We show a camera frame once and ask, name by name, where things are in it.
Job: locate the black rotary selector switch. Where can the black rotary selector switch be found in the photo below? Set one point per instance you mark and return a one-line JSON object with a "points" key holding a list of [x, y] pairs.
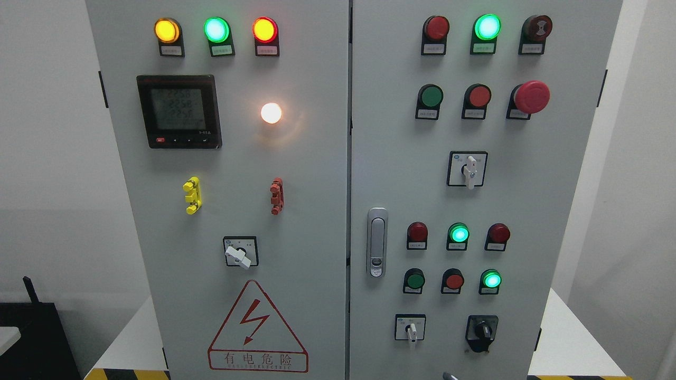
{"points": [[481, 331]]}

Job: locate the green indicator light top left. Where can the green indicator light top left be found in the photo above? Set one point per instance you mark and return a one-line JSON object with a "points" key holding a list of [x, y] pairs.
{"points": [[219, 37]]}

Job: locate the green indicator light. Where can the green indicator light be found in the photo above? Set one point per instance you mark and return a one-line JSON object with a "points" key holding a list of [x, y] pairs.
{"points": [[484, 34], [219, 37]]}

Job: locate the red emergency stop button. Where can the red emergency stop button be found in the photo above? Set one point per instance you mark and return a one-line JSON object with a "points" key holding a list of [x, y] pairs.
{"points": [[526, 99]]}

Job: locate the dark red buzzer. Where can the dark red buzzer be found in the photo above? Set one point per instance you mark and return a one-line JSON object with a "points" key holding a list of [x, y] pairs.
{"points": [[534, 33]]}

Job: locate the yellow terminal clip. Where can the yellow terminal clip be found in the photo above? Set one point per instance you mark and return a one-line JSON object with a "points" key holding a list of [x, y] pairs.
{"points": [[192, 195]]}

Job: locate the white rotary switch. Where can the white rotary switch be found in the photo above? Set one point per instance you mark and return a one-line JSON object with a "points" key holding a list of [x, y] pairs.
{"points": [[241, 251], [466, 169], [410, 328]]}

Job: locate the black box with antenna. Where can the black box with antenna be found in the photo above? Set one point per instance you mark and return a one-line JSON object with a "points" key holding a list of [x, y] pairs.
{"points": [[42, 350]]}

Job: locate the left grey cabinet door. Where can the left grey cabinet door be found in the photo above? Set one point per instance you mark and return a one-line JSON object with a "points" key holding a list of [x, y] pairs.
{"points": [[303, 250]]}

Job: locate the black digital power meter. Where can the black digital power meter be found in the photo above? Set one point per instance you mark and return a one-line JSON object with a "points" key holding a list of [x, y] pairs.
{"points": [[180, 111]]}

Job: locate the red push button lower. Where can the red push button lower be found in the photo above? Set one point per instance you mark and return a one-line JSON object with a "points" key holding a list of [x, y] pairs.
{"points": [[452, 282]]}

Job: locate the red push button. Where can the red push button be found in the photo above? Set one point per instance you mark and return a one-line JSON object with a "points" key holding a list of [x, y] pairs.
{"points": [[476, 98], [452, 282]]}

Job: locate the dark red indicator light top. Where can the dark red indicator light top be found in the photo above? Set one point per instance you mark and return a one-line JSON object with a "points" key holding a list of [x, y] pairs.
{"points": [[434, 36]]}

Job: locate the dark red light middle right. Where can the dark red light middle right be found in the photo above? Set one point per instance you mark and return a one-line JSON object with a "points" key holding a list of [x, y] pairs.
{"points": [[498, 236]]}

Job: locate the left white rotary switch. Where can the left white rotary switch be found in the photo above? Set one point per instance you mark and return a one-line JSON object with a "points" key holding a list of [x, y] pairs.
{"points": [[241, 251]]}

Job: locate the white platform base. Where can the white platform base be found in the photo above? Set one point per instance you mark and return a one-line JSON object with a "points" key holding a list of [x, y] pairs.
{"points": [[566, 349]]}

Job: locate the grey cabinet door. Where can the grey cabinet door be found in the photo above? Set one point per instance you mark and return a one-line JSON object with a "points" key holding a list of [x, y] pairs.
{"points": [[303, 250], [401, 163]]}

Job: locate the green indicator light top right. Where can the green indicator light top right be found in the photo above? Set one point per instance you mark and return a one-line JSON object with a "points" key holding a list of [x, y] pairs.
{"points": [[484, 34]]}

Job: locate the silver door handle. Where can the silver door handle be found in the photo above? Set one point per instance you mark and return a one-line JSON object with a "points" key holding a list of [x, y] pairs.
{"points": [[377, 220]]}

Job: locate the yellow indicator light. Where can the yellow indicator light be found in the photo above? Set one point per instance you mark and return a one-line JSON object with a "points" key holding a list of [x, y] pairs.
{"points": [[170, 37]]}

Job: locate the lower white rotary switch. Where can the lower white rotary switch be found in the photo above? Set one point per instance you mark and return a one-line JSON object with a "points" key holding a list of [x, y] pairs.
{"points": [[410, 328]]}

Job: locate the white glowing indicator light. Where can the white glowing indicator light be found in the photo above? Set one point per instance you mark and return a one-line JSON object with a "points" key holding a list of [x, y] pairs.
{"points": [[271, 113]]}

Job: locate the green push button upper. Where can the green push button upper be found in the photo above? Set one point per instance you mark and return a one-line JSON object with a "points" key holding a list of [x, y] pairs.
{"points": [[428, 102]]}

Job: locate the red electric hazard warning sticker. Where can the red electric hazard warning sticker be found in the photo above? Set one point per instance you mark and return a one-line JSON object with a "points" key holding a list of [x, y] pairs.
{"points": [[256, 337]]}

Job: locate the red push button upper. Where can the red push button upper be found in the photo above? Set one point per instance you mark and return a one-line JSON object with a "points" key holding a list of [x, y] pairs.
{"points": [[476, 98]]}

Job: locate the red indicator light lit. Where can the red indicator light lit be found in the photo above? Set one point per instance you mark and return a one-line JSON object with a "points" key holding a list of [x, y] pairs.
{"points": [[266, 34]]}

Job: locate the green light lower right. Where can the green light lower right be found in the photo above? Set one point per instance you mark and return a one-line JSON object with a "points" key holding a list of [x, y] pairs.
{"points": [[490, 281]]}

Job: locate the red terminal clip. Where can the red terminal clip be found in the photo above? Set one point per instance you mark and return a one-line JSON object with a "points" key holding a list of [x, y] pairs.
{"points": [[277, 196]]}

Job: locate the right grey cabinet door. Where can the right grey cabinet door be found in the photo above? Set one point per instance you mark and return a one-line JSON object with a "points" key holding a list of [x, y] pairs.
{"points": [[401, 163]]}

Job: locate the dark red light middle left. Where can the dark red light middle left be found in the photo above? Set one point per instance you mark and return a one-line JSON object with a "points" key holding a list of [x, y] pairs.
{"points": [[417, 236]]}

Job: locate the green light middle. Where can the green light middle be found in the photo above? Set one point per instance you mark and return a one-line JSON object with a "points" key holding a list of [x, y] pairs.
{"points": [[457, 237]]}

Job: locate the green push button lower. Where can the green push button lower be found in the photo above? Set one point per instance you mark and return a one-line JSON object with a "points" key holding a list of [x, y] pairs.
{"points": [[413, 281]]}

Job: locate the upper right white rotary switch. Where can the upper right white rotary switch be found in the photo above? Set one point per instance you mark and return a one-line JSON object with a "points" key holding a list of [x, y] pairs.
{"points": [[466, 169]]}

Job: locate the green push button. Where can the green push button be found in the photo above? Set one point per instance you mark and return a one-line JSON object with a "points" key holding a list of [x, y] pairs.
{"points": [[413, 281], [428, 102]]}

